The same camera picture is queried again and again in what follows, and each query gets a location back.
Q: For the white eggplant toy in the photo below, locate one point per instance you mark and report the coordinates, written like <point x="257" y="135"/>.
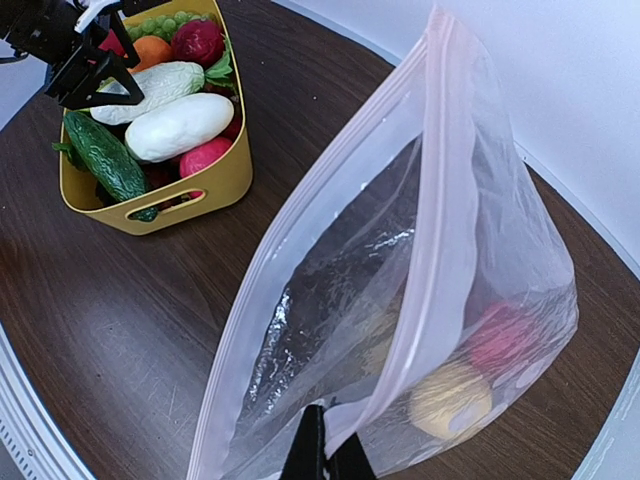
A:
<point x="178" y="126"/>

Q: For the green grapes toy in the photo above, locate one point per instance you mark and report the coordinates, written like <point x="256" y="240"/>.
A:
<point x="164" y="26"/>

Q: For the green cucumber toy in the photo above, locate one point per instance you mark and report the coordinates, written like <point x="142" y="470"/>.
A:
<point x="93" y="164"/>

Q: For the purple red cabbage toy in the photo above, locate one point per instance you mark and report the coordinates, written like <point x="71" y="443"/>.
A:
<point x="199" y="41"/>

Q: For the pink radish toy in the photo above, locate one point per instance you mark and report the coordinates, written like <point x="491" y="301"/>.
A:
<point x="203" y="156"/>

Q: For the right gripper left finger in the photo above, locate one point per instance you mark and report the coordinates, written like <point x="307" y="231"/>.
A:
<point x="306" y="457"/>

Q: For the yellow plastic basket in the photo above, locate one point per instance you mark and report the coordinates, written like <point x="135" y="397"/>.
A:
<point x="221" y="184"/>

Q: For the small red fruit toy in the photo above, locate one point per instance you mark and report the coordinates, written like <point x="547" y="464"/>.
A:
<point x="113" y="43"/>

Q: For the white cabbage toy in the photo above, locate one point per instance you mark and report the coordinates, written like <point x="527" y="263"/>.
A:
<point x="160" y="84"/>

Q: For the large red tomato toy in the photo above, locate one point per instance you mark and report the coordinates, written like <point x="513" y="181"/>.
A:
<point x="505" y="336"/>

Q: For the yellow cauliflower toy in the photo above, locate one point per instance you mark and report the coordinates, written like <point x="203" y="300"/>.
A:
<point x="451" y="402"/>

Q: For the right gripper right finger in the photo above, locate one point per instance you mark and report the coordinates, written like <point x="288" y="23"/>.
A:
<point x="350" y="462"/>

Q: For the orange fruit toy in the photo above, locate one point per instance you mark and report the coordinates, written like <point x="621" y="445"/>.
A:
<point x="152" y="50"/>

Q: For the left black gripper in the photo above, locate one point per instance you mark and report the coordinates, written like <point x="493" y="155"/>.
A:
<point x="45" y="29"/>

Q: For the clear zip top bag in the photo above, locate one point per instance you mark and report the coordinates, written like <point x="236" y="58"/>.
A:
<point x="417" y="217"/>

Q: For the aluminium front rail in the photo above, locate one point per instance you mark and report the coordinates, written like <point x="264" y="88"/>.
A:
<point x="32" y="446"/>

